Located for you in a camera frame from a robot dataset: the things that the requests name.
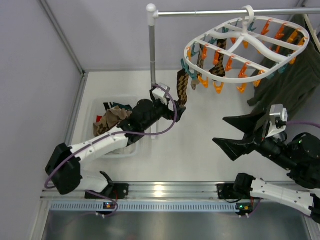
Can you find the pile of colourful socks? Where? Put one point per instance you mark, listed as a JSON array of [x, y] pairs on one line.
[[114, 114]]

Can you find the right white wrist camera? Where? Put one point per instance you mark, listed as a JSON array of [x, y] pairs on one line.
[[278, 116]]

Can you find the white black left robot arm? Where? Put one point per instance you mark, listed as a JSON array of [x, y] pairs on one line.
[[159, 142]]

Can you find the aluminium mounting rail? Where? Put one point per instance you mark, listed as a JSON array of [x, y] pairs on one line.
[[162, 190]]

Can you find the white slotted cable duct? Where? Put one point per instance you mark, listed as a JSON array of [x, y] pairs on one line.
[[144, 206]]

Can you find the dark yellow argyle sock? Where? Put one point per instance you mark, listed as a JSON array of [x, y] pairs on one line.
[[218, 69]]

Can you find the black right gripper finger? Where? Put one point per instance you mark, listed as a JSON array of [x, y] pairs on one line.
[[249, 124], [234, 149]]

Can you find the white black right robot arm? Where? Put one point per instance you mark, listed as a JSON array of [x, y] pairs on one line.
[[301, 160]]

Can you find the brown yellow argyle sock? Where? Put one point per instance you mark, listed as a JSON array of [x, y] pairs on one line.
[[181, 87]]

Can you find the dark green hanging garment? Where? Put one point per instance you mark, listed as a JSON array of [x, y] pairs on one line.
[[291, 88]]

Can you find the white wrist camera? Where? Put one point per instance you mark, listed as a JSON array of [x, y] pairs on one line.
[[160, 93], [278, 116]]

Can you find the silver rack upright pole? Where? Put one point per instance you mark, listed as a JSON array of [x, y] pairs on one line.
[[152, 54]]

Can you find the silver horizontal rack rail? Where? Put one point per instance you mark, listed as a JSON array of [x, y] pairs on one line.
[[153, 13]]

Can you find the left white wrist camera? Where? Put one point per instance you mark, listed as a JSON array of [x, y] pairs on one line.
[[160, 93]]

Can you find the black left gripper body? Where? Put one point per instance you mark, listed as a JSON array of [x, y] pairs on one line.
[[170, 110]]

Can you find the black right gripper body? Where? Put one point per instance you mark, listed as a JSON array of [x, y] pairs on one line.
[[256, 136]]

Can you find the white garment hanger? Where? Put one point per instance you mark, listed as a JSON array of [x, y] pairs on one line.
[[313, 32]]

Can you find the white oval clip hanger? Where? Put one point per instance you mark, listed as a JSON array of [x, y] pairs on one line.
[[257, 47]]

